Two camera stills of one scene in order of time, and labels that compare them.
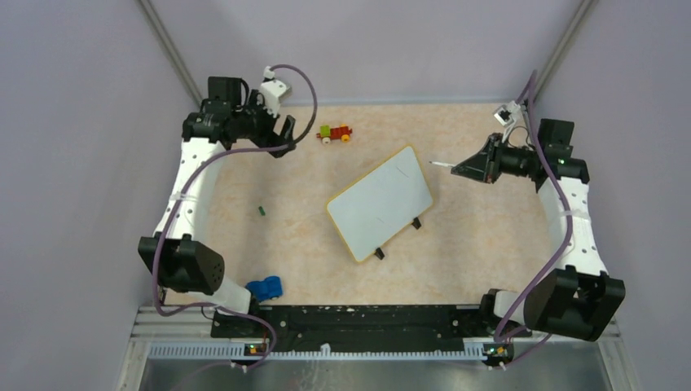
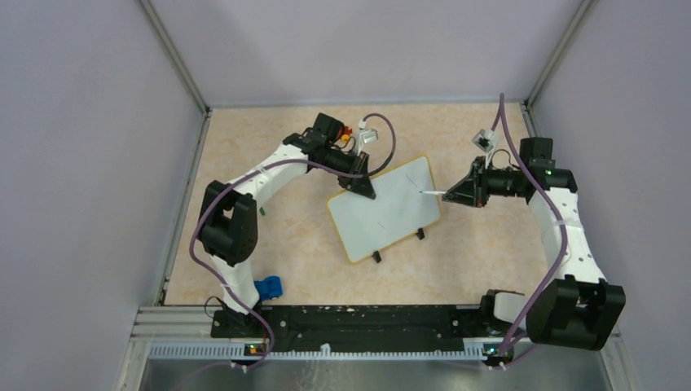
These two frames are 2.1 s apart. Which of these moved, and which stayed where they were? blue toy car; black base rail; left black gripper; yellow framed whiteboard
Moved: yellow framed whiteboard; left black gripper
Stayed: blue toy car; black base rail
